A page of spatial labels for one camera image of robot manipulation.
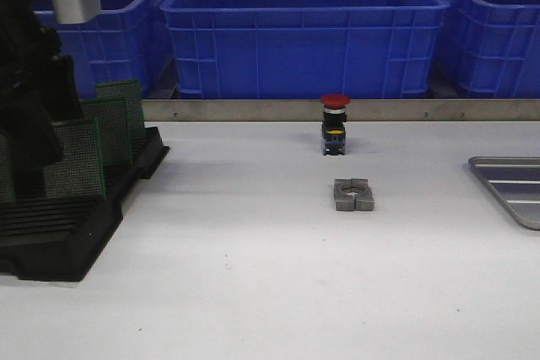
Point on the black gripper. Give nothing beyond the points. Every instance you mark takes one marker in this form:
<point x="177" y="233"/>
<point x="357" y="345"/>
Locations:
<point x="36" y="89"/>

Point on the green perforated board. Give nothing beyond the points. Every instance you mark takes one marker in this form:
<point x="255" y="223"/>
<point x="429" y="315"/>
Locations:
<point x="80" y="172"/>
<point x="111" y="116"/>

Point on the leftmost edge green board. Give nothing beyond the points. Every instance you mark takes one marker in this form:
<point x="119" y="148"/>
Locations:
<point x="7" y="190"/>

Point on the rear right green board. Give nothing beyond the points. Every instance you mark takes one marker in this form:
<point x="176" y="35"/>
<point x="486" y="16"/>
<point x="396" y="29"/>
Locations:
<point x="130" y="91"/>

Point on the black slotted board rack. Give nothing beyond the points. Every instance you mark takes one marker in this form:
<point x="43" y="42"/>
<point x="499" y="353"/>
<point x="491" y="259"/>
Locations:
<point x="60" y="239"/>

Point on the silver metal tray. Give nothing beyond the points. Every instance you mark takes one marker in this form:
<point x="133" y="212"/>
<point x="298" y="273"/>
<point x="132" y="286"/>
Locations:
<point x="514" y="182"/>

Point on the left blue plastic crate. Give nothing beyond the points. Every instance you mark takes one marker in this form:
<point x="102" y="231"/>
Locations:
<point x="127" y="40"/>

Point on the blue plastic crate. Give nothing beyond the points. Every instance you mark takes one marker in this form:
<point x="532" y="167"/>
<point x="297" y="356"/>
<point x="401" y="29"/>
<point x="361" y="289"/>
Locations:
<point x="489" y="49"/>
<point x="127" y="40"/>
<point x="303" y="49"/>

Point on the centre blue plastic crate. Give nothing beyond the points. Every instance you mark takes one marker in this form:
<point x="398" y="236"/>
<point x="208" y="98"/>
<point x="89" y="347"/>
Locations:
<point x="303" y="49"/>

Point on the red emergency stop button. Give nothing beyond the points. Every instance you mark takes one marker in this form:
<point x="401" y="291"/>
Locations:
<point x="333" y="131"/>

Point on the grey metal clamp block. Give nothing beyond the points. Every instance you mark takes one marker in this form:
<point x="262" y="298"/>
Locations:
<point x="353" y="195"/>

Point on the right blue plastic crate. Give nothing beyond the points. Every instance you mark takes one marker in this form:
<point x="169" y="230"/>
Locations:
<point x="489" y="49"/>

